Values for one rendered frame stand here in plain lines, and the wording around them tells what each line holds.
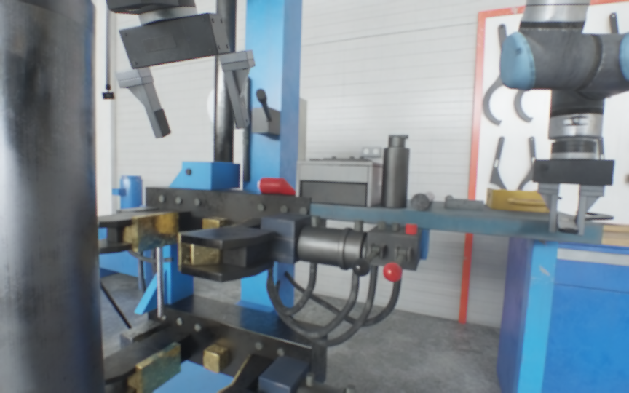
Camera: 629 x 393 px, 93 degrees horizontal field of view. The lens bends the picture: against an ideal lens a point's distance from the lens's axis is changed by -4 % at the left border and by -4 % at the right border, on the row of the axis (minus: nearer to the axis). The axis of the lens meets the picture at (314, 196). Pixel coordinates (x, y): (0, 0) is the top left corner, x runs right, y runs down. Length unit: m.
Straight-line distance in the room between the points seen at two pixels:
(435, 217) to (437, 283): 1.97
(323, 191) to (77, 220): 0.60
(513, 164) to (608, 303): 1.30
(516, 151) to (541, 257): 1.67
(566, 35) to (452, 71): 2.19
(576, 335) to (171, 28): 1.67
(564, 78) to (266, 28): 1.06
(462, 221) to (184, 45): 0.71
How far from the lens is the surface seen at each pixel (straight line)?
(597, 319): 1.68
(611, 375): 1.79
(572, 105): 0.78
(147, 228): 1.07
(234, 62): 0.46
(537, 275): 1.10
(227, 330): 1.24
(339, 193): 0.91
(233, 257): 0.78
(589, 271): 1.61
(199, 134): 3.72
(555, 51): 0.63
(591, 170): 0.79
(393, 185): 0.89
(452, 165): 2.67
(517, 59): 0.61
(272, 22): 1.39
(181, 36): 0.48
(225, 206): 1.11
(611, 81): 0.69
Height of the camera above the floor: 1.15
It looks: 4 degrees down
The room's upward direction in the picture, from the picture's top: 2 degrees clockwise
